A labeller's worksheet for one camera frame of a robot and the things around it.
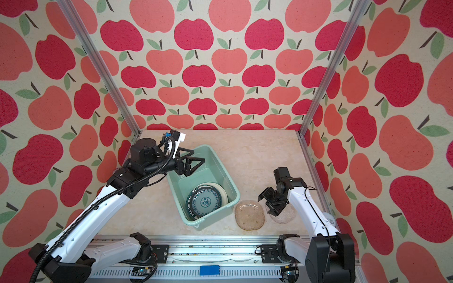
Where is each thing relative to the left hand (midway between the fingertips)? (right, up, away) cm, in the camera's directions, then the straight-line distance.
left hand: (199, 160), depth 64 cm
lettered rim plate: (-8, -25, +19) cm, 33 cm away
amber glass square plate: (+22, -29, +22) cm, 42 cm away
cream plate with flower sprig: (+9, -21, +24) cm, 33 cm away
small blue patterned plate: (-1, -22, +22) cm, 31 cm away
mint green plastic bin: (+4, -7, +23) cm, 24 cm away
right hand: (+27, -24, +17) cm, 40 cm away
